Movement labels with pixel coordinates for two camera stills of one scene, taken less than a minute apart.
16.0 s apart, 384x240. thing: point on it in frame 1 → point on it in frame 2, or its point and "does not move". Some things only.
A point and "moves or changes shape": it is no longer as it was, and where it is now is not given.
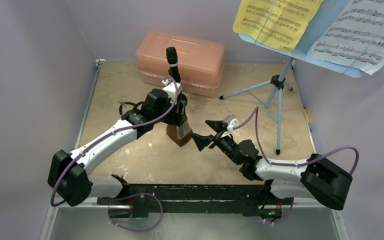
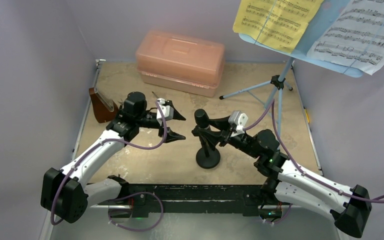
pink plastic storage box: [200, 60] does not move
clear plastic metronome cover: [183, 130] → [108, 103]
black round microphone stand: [182, 97] → [206, 159]
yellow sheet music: [280, 23] does not move
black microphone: [173, 70] → [202, 118]
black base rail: [217, 199] does not move
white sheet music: [364, 36] does not move
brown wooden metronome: [172, 132] moves or changes shape
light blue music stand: [329, 11] does not move
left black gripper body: [173, 118] → [155, 124]
